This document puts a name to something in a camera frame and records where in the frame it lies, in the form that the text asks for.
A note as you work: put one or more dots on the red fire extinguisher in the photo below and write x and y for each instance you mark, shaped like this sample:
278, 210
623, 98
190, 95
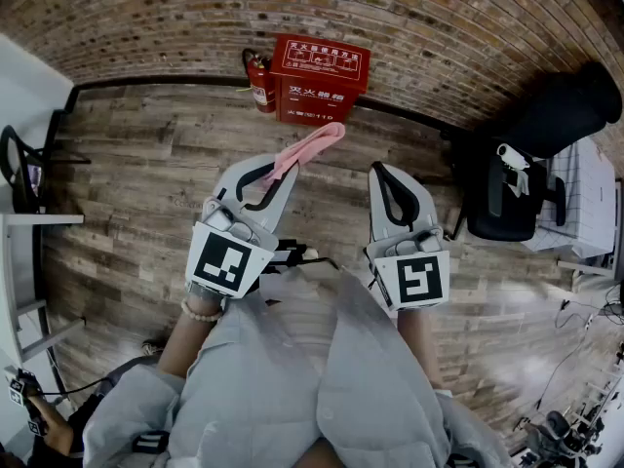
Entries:
263, 90

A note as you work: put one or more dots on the small white camera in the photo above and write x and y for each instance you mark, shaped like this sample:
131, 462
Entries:
512, 155

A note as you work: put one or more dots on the black office chair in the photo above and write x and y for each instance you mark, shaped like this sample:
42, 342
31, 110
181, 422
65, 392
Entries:
560, 110

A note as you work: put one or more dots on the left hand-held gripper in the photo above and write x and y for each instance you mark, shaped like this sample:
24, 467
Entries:
222, 261

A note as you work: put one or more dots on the grey and black robot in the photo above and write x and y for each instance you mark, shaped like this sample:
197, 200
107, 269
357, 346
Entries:
556, 424

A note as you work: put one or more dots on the grey shirt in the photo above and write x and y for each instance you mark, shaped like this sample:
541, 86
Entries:
253, 398

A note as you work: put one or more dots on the black mesh chair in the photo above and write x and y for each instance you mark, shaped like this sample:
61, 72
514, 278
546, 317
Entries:
19, 198

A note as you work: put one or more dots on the pink cloth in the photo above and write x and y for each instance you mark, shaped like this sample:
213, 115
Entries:
312, 144

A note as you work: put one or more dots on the red fire extinguisher box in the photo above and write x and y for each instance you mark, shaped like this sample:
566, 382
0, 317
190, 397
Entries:
317, 61

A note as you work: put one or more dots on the person's left forearm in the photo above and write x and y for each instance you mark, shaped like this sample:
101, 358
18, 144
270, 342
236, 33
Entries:
185, 344

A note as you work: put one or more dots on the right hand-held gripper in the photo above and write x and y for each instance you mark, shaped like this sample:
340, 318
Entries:
419, 281

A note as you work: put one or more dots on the person's right forearm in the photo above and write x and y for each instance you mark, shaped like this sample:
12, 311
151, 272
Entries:
419, 349

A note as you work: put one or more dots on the white desk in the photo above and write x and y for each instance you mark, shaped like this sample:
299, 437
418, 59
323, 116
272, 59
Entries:
44, 219

